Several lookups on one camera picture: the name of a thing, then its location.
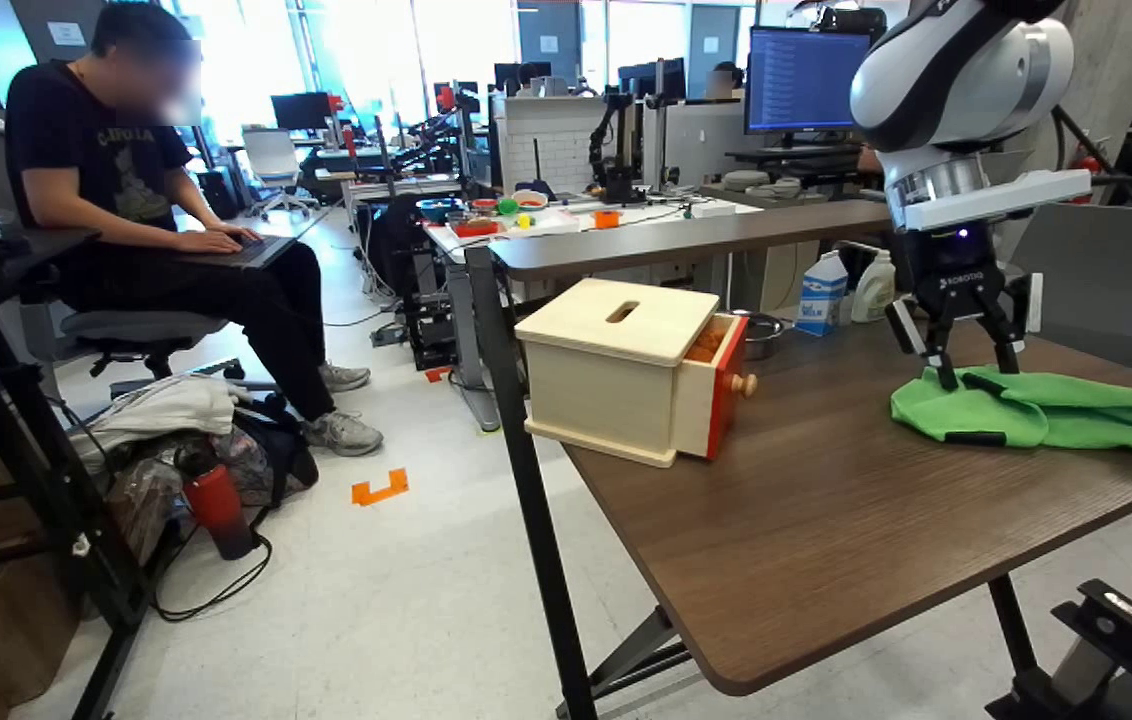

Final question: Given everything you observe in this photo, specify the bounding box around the green microfiber cloth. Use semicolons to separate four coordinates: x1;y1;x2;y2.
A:
889;368;1132;450

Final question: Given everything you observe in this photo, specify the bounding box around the wooden box with red drawer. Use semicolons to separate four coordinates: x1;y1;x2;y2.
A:
514;274;757;467

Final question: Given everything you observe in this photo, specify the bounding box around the small blue white carton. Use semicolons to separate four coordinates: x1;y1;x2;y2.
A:
797;250;848;335

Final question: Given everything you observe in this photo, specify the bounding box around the person in black shirt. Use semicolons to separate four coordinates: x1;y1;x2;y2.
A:
4;3;385;454

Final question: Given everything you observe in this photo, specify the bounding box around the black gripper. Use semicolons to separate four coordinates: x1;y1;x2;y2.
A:
893;221;1033;390

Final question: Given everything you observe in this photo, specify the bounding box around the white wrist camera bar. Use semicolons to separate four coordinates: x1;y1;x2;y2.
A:
893;169;1092;230

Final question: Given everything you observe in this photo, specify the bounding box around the pile of bags on floor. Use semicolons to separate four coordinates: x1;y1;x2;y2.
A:
68;375;318;542

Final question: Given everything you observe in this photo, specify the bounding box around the blue computer monitor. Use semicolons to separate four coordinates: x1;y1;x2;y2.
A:
745;28;867;132

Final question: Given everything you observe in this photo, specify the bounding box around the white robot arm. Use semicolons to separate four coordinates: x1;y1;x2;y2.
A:
848;0;1092;390

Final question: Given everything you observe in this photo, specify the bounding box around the red thermos bottle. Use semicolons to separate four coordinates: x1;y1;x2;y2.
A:
174;448;257;558

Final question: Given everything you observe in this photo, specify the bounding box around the orange floor tape marker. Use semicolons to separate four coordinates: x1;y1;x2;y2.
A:
351;467;408;507

